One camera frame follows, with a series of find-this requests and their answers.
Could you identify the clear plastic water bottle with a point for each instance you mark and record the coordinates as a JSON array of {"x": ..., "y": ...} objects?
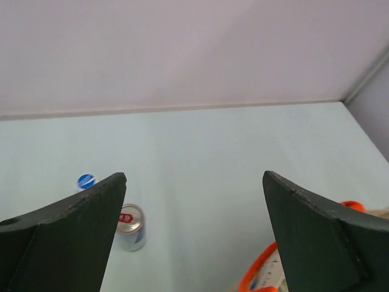
[{"x": 86, "y": 181}]

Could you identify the blue white drink can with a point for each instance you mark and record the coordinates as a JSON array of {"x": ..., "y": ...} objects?
[{"x": 131, "y": 227}]

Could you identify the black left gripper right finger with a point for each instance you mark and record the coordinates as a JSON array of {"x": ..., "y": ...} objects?
[{"x": 324, "y": 245}]

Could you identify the right aluminium corner post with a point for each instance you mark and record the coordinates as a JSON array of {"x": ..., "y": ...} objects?
[{"x": 366, "y": 77}]

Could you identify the beige canvas tote bag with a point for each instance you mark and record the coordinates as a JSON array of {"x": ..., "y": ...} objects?
[{"x": 267, "y": 274}]

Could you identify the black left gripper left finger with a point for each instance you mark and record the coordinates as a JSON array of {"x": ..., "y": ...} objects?
[{"x": 64, "y": 246}]

